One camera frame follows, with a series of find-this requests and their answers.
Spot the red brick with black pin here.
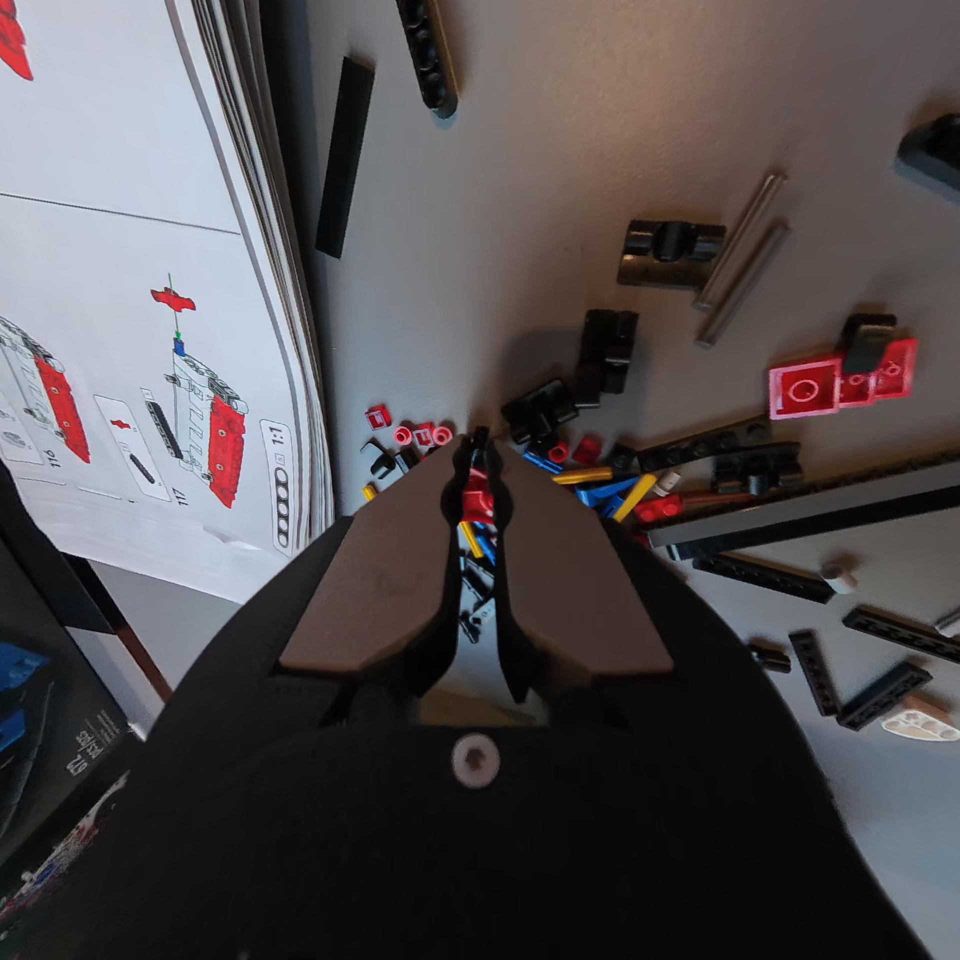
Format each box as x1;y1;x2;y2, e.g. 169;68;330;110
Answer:
459;426;498;526

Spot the pile of brick pieces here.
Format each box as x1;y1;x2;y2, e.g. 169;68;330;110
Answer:
360;0;960;745

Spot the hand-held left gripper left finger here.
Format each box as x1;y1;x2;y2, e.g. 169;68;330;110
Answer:
277;437;474;700

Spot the grey desk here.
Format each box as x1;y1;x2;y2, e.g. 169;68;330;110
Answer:
90;0;960;901

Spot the open instruction booklet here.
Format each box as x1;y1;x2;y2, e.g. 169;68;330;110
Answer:
0;0;336;607

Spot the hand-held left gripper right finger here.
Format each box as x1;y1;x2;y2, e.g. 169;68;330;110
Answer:
492;439;676;705

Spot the black toy set box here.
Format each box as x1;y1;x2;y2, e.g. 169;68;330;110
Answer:
0;465;175;960

